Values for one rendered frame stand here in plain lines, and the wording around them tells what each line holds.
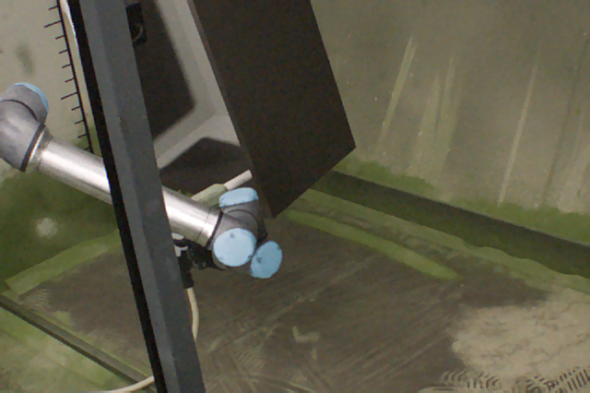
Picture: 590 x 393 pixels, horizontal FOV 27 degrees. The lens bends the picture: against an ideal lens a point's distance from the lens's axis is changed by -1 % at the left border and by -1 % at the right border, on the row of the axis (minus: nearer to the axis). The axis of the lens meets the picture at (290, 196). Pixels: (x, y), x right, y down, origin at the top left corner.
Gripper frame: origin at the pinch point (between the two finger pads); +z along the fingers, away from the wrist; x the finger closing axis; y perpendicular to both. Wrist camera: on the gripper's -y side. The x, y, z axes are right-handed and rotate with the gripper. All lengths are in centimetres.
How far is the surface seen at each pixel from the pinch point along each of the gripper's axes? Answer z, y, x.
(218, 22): -16, -50, 20
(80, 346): 51, 43, -9
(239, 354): 4.4, 46.8, 12.9
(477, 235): -18, 47, 96
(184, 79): 45, -19, 51
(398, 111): 21, 16, 114
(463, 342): -46, 52, 50
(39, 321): 75, 41, -7
